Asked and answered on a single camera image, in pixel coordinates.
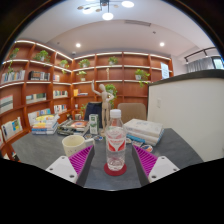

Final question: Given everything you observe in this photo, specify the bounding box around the stack of white books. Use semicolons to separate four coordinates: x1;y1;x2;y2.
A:
123;118;165;147

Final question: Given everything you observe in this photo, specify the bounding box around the wooden artist mannequin figure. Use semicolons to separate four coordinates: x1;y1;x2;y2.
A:
91;79;115;131

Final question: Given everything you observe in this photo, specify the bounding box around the clear plastic water bottle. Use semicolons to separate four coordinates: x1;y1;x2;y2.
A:
105;108;128;173

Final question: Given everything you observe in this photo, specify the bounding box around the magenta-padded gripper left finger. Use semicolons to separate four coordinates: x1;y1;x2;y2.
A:
45;145;96;188

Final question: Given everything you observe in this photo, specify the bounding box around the stack of colourful books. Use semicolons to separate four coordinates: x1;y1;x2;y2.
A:
31;114;61;136

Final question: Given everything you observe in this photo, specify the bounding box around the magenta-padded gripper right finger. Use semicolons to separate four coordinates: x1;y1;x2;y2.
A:
132;145;181;187

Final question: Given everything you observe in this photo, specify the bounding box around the cream mug with bear print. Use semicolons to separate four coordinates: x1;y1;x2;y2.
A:
61;134;95;158

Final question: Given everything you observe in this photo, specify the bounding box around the flat round red coaster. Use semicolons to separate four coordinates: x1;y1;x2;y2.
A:
103;162;128;177

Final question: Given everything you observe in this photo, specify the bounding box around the grey curtain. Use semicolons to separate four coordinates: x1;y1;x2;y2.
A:
186;57;216;74

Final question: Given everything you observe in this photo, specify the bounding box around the stack of dark magazines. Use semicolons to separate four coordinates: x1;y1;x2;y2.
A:
57;119;90;136

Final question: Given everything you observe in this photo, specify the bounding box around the white counter with dark top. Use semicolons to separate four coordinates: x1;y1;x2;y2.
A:
147;69;224;163

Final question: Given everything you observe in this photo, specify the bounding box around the wooden wall shelf unit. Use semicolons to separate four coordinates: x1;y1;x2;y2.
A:
0;39;175;161

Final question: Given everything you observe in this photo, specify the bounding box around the dark blue chair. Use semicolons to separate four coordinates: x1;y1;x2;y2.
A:
83;101;104;121

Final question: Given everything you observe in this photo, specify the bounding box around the branched ceiling chandelier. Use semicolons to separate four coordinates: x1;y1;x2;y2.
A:
77;0;135;22

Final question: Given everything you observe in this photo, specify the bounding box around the ceiling air vent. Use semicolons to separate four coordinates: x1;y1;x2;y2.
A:
124;19;152;28

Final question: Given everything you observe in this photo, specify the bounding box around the tall white and green carton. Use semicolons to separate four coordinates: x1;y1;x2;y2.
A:
88;113;100;135

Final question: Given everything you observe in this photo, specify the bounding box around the beige chair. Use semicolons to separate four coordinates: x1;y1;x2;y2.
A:
117;102;148;124

